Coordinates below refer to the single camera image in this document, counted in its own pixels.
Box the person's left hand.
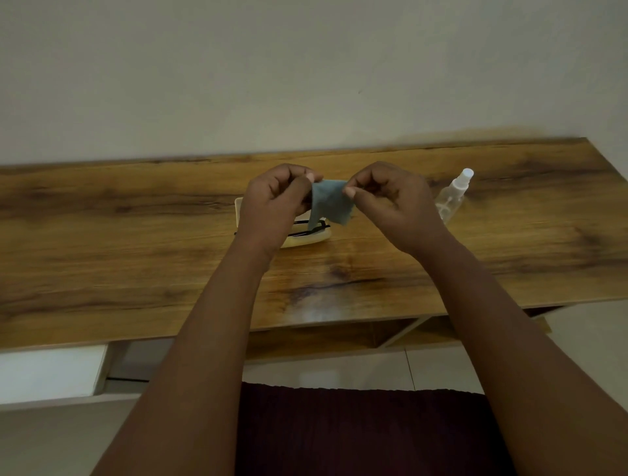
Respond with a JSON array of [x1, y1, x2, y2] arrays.
[[234, 163, 324, 268]]

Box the person's right hand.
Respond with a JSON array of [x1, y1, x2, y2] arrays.
[[341, 161, 455, 265]]

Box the black framed eyeglasses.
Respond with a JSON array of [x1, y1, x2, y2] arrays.
[[233, 218, 334, 239]]

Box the yellow translucent glasses case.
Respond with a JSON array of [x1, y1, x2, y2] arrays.
[[234, 196, 334, 250]]

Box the clear spray bottle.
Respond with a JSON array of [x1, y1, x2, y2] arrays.
[[434, 168, 476, 226]]

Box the blue cleaning cloth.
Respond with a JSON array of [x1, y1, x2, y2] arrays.
[[307, 179, 358, 230]]

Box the person's left forearm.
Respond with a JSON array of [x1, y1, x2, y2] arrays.
[[90, 245, 275, 476]]

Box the person's right forearm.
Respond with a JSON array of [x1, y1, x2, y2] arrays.
[[417, 240, 628, 476]]

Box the wooden under-table shelf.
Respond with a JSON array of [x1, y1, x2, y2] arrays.
[[243, 306, 553, 362]]

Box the dark maroon garment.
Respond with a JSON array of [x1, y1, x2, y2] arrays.
[[235, 382, 519, 476]]

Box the white cabinet drawer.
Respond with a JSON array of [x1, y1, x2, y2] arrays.
[[0, 345, 110, 405]]

